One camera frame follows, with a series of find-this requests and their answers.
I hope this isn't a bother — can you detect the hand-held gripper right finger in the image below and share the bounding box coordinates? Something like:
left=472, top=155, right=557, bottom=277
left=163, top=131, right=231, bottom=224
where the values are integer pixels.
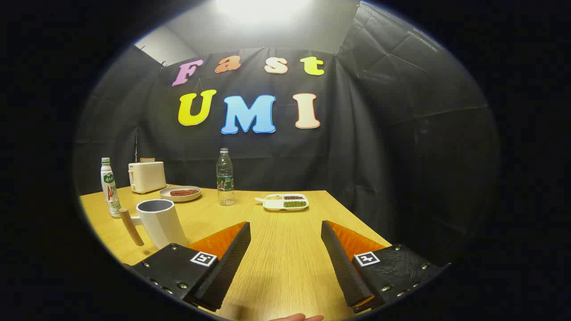
left=321, top=220, right=451, bottom=313

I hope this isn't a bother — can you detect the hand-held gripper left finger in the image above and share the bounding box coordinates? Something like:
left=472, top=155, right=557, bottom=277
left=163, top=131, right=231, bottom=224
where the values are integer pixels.
left=123, top=221, right=251, bottom=313

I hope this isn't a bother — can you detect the white cup with wooden handle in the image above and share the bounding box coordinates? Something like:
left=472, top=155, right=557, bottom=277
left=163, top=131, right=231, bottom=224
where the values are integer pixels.
left=119, top=199, right=188, bottom=250

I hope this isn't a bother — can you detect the white juice bottle green label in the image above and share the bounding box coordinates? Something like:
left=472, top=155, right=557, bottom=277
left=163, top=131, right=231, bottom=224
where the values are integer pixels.
left=100, top=157, right=122, bottom=218

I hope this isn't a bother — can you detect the clear plastic water bottle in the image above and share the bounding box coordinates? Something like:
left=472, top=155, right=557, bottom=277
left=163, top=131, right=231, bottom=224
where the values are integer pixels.
left=216, top=148, right=236, bottom=206

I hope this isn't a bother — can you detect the wooden table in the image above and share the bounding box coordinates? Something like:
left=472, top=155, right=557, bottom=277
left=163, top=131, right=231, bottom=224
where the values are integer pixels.
left=79, top=185, right=393, bottom=321

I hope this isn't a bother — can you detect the white divided dish with beans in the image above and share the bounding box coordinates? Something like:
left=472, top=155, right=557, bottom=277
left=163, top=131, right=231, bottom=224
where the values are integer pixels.
left=255, top=193, right=309, bottom=212

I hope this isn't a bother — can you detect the round white plate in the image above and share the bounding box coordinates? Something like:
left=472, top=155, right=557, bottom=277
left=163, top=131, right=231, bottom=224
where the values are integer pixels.
left=159, top=186, right=202, bottom=203

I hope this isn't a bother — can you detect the cream toaster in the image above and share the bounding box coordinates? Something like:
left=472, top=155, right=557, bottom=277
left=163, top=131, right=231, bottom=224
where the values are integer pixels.
left=128, top=161, right=167, bottom=194

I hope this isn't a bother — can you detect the black backdrop cloth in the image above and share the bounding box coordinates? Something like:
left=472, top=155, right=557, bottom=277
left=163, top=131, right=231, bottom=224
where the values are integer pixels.
left=74, top=4, right=500, bottom=263

